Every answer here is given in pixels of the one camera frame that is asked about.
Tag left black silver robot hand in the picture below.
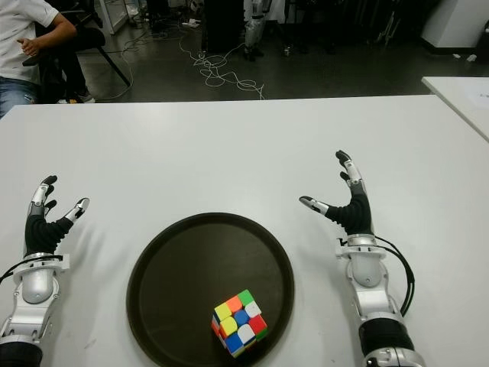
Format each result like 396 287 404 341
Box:
23 174 91 258

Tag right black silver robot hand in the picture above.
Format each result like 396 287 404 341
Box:
298 149 378 245

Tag multicoloured Rubik's cube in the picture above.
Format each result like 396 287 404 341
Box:
211 289 268 359

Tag dark round plate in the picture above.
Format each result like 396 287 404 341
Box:
126 212 296 367

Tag white sneaker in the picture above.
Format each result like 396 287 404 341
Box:
59 90 96 104

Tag white side table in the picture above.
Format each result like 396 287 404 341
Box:
422 75 489 142

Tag folded silver stand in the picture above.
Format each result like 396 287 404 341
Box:
376 11 400 45

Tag seated person in white shirt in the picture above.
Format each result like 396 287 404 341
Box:
0 0 77 118

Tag black chair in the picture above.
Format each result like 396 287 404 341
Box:
22 0 133 104

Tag silver humanoid robot legs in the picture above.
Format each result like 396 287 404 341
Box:
242 0 274 62

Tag white cabinet with black base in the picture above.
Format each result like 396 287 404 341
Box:
419 0 489 49

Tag white framed panel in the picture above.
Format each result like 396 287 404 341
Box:
97 0 129 35

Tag black floor cabinet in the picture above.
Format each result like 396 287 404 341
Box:
204 0 248 54

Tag left arm black cables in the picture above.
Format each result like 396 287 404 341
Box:
0 254 64 284

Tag arm black cables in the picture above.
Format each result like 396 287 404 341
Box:
376 235 416 318
0 254 64 284

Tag right arm black cables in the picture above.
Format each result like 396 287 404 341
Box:
376 235 416 318

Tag tangled white floor cable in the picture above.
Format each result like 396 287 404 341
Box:
179 28 267 100

